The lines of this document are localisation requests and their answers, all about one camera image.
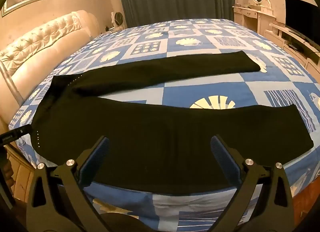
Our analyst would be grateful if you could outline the cream dressing table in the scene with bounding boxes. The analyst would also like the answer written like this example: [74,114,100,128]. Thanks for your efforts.
[232,4,277,39]

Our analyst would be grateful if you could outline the grey metal pole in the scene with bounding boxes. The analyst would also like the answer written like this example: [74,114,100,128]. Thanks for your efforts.
[0,60,25,106]

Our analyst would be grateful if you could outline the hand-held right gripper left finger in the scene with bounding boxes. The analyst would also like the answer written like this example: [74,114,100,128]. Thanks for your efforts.
[26,136,111,232]

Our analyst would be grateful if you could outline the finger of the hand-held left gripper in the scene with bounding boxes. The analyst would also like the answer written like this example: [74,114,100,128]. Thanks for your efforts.
[0,125,34,146]

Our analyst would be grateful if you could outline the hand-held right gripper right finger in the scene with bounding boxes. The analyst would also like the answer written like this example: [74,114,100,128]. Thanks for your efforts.
[210,134,295,232]

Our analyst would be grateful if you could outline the black pants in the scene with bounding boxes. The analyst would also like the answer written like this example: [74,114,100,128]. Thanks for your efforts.
[30,50,314,195]

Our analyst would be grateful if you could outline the small white round fan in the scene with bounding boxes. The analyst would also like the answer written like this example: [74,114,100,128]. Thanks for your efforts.
[111,11,125,27]

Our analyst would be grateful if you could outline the black flat television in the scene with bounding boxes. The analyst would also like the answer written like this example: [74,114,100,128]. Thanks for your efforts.
[285,0,320,47]

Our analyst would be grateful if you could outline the cream tufted headboard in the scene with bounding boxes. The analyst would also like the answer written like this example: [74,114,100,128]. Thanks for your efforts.
[0,9,99,125]

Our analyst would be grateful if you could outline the cream television stand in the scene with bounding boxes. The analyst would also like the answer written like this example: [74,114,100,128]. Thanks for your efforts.
[265,20,320,74]

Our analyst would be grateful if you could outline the blue shell-print bedspread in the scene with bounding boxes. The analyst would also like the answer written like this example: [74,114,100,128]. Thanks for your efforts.
[7,18,320,232]

